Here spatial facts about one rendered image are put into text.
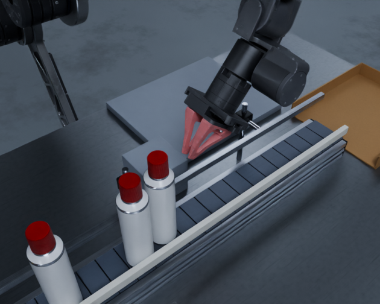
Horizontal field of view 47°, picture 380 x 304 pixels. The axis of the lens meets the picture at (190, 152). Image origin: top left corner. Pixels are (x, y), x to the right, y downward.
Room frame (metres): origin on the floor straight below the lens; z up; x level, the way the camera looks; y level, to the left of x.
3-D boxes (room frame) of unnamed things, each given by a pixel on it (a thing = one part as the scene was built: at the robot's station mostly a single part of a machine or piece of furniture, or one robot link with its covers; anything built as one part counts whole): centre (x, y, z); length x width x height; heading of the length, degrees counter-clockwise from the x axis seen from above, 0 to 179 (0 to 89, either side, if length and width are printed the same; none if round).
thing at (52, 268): (0.34, 0.20, 0.98); 0.05 x 0.05 x 0.20
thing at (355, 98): (0.89, -0.46, 0.85); 0.30 x 0.26 x 0.04; 129
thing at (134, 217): (0.43, 0.09, 0.98); 0.05 x 0.05 x 0.20
